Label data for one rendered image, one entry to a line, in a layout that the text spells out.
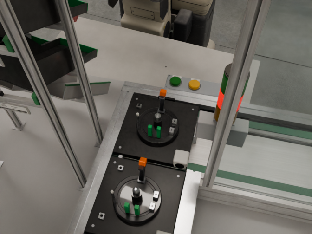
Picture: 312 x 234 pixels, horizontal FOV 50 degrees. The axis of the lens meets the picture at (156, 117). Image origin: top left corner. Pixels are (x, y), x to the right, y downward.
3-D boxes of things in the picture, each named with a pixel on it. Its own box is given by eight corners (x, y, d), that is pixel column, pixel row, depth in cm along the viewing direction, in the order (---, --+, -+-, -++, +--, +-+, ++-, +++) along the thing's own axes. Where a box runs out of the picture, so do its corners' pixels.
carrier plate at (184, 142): (133, 97, 121) (133, 93, 119) (198, 109, 118) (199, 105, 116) (113, 154, 108) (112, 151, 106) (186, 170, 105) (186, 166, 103)
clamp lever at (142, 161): (139, 176, 98) (140, 156, 94) (146, 177, 98) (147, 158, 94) (135, 184, 96) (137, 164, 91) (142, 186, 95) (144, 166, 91)
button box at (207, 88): (167, 84, 131) (168, 73, 126) (221, 94, 128) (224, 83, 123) (163, 98, 127) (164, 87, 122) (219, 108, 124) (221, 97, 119)
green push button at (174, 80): (171, 78, 126) (171, 75, 124) (181, 80, 125) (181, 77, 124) (168, 87, 124) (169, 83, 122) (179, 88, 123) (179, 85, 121)
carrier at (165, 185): (111, 158, 107) (106, 138, 97) (185, 174, 104) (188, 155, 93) (84, 233, 94) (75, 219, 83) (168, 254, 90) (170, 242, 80)
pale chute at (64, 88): (75, 82, 121) (78, 70, 120) (107, 94, 117) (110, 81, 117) (23, 86, 94) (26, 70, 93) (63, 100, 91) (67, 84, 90)
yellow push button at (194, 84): (189, 81, 125) (190, 78, 123) (200, 83, 124) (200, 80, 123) (187, 90, 123) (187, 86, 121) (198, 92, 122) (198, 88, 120)
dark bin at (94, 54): (60, 44, 103) (60, 21, 99) (97, 56, 100) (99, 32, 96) (-11, 76, 80) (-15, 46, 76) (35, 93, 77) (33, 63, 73)
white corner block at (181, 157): (175, 154, 108) (175, 148, 104) (189, 157, 107) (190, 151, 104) (172, 167, 105) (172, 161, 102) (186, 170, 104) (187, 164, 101)
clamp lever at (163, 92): (159, 107, 113) (160, 88, 108) (165, 108, 112) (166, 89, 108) (156, 113, 110) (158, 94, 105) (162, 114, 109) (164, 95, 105)
